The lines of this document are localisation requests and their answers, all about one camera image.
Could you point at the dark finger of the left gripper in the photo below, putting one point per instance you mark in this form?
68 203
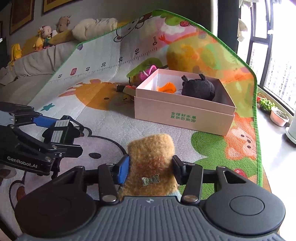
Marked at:
64 150

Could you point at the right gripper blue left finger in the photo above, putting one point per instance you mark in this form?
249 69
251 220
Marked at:
110 175

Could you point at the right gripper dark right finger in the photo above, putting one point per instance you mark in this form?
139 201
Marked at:
190 175

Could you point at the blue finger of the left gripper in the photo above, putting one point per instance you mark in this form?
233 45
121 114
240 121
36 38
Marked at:
47 122

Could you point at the black clip with label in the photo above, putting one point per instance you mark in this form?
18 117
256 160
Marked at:
64 135

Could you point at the brown plush bear toy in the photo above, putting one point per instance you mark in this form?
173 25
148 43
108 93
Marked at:
151 168

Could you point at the black plush cat toy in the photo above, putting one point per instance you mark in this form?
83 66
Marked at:
198 88

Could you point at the orange plastic toy bowl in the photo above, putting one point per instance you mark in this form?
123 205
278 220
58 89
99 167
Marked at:
167 88

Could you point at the pink plastic mesh basket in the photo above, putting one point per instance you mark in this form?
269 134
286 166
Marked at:
143 75

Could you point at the grey sofa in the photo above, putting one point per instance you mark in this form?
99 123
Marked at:
21 82

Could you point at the colourful cartoon play mat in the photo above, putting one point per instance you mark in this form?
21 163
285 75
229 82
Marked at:
84 87

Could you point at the yellow plush toy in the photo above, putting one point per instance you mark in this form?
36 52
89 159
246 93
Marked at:
16 53

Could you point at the pink cardboard box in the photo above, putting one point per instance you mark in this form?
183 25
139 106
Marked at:
214 116

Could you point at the yellow long pillow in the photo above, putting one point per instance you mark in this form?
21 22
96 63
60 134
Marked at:
63 37

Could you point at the small doll plush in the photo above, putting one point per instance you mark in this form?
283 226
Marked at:
46 35

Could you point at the brown plush animal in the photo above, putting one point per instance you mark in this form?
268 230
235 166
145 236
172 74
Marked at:
63 24

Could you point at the beige rolled cushion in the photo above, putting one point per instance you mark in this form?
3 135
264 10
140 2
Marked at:
88 29

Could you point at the pink flower pot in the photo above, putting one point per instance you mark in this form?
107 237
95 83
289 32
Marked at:
278 117

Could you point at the framed red yellow picture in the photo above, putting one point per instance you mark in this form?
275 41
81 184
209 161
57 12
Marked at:
22 13

